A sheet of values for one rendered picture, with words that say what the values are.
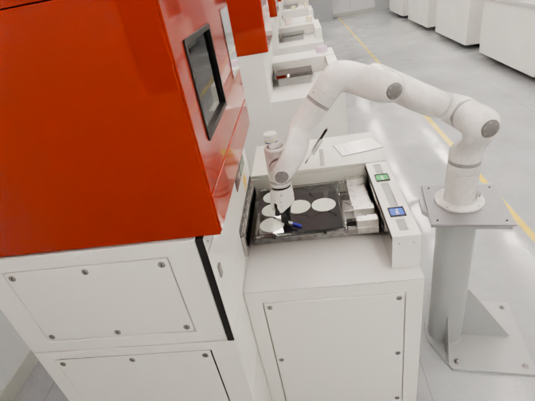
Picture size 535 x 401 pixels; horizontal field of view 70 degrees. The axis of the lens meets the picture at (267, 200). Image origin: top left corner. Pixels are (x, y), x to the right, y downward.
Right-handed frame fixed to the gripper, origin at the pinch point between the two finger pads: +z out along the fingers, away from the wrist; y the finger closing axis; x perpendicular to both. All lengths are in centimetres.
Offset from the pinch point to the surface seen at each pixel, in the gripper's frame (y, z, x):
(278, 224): 2.8, 2.4, -2.3
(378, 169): -44.2, -3.7, 20.0
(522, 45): -511, 51, 15
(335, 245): -3.8, 10.0, 19.7
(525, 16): -517, 17, 11
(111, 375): 77, 25, -25
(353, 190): -35.0, 4.1, 12.1
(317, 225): -3.2, 2.1, 12.5
